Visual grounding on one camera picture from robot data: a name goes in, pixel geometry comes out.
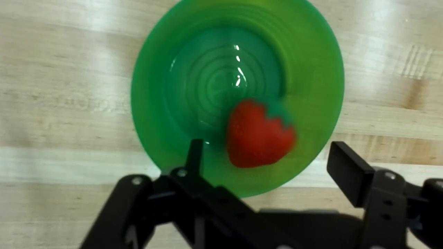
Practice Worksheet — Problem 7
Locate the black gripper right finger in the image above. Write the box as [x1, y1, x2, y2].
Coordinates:
[325, 140, 443, 249]

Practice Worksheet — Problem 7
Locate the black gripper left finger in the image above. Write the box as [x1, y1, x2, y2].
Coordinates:
[78, 138, 287, 249]

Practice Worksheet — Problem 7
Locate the red toy strawberry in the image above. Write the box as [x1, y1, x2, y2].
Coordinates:
[225, 97, 297, 169]

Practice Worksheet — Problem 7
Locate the green bowl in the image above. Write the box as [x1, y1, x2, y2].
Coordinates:
[130, 0, 346, 199]

